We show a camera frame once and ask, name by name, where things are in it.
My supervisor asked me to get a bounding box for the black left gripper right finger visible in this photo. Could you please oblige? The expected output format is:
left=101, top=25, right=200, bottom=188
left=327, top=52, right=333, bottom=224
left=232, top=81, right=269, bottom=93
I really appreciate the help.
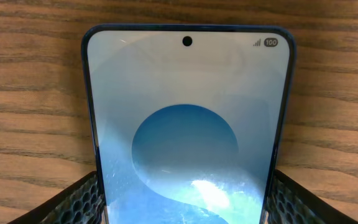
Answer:
left=267, top=170, right=358, bottom=224

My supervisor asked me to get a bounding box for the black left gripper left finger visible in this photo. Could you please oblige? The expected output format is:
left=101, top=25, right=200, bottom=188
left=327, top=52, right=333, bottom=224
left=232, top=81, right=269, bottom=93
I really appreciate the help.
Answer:
left=9, top=171, right=106, bottom=224

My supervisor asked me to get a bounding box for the blue Galaxy smartphone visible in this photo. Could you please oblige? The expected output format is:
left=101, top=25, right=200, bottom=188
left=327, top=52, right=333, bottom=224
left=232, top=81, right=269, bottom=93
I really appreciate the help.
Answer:
left=81, top=24, right=296, bottom=224

